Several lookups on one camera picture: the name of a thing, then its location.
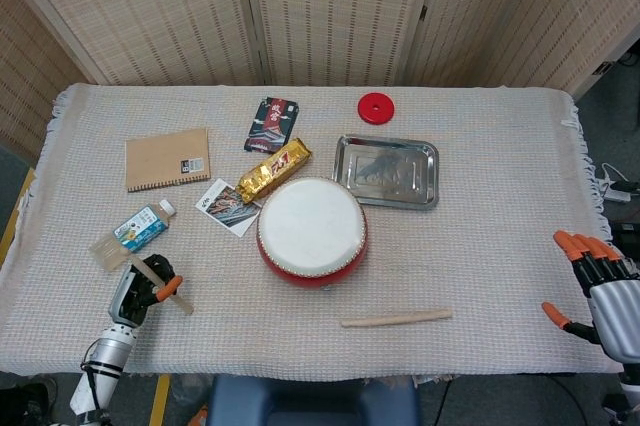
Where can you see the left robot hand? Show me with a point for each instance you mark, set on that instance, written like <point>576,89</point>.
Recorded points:
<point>131,298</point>

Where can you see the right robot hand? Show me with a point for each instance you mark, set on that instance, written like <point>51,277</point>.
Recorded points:
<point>617,306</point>

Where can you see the wooden drumstick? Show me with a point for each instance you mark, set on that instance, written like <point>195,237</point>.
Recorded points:
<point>172,291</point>
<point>400,317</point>

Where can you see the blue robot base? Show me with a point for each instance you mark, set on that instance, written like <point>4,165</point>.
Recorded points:
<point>310,401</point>

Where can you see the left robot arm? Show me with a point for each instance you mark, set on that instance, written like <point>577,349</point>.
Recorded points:
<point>107,353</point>

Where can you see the red drum with white skin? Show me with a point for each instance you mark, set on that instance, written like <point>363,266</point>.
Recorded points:
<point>310,226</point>

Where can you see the rectangular metal tray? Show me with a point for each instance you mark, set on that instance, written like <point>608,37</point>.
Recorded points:
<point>390,171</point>

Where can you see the wooden comb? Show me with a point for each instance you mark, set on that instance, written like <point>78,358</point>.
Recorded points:
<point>107,251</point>

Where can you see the plastic bottle with blue label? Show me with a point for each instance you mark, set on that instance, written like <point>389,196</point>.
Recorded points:
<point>142,228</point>

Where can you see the white photo postcard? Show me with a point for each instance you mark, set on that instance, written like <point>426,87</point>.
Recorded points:
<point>227,213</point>

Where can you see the brown spiral notebook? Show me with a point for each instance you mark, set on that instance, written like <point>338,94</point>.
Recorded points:
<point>165,161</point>

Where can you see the beige woven tablecloth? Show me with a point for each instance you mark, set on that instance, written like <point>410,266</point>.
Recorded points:
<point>475,256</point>

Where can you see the gold foil snack packet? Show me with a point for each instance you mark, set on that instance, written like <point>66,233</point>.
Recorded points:
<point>272,171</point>

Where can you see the dark box with red label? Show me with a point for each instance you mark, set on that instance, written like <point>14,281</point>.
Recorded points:
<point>272,126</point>

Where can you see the red round plastic disc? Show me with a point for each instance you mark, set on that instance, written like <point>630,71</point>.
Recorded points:
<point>376,108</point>

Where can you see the woven folding screen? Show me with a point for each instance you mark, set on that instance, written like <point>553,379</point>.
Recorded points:
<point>330,11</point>

